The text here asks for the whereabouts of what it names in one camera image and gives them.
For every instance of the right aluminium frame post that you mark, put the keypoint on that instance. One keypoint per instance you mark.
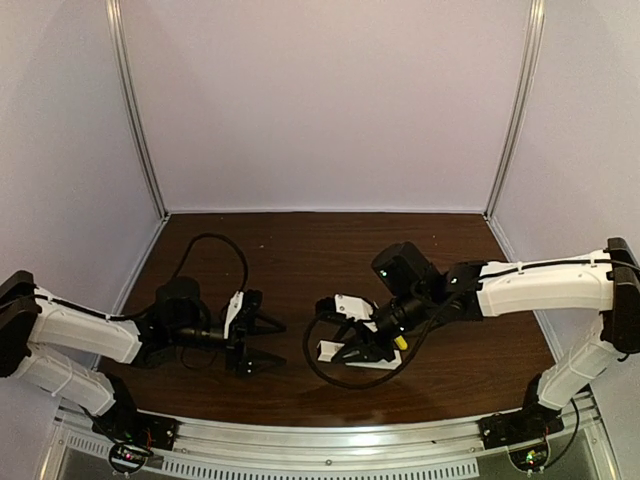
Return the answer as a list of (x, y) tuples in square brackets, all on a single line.
[(534, 32)]

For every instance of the yellow handled screwdriver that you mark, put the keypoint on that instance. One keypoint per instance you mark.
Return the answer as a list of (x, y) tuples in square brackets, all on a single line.
[(401, 343)]

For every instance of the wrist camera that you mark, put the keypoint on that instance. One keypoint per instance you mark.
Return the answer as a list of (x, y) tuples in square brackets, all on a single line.
[(231, 317), (357, 308)]

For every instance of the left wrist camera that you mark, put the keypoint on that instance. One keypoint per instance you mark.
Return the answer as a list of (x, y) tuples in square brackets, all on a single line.
[(231, 317)]

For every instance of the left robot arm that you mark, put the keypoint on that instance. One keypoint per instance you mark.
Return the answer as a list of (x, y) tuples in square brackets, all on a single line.
[(35, 323)]

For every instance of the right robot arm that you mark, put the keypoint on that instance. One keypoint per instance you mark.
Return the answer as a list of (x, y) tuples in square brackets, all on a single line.
[(606, 281)]

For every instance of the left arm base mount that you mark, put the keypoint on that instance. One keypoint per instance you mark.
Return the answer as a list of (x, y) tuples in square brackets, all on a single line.
[(134, 435)]

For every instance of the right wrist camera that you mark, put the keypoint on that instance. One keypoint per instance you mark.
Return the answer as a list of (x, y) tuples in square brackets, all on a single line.
[(357, 308)]

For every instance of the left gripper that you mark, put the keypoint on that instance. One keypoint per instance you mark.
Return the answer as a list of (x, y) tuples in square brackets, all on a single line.
[(239, 339)]

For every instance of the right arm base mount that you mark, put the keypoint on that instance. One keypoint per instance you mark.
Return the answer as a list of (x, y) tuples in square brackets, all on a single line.
[(524, 432)]

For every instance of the front aluminium rail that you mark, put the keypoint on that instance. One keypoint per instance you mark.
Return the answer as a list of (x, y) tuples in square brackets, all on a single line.
[(451, 449)]

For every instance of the white remote control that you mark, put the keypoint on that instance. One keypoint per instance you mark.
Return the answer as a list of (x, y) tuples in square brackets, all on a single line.
[(327, 352)]

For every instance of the left aluminium frame post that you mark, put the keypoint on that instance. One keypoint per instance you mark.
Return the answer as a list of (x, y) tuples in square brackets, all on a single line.
[(123, 66)]

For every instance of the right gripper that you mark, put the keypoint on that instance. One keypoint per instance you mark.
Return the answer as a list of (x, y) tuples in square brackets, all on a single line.
[(364, 335)]

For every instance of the aluminium frame post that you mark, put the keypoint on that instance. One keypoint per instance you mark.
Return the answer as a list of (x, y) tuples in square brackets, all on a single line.
[(123, 66), (534, 32)]

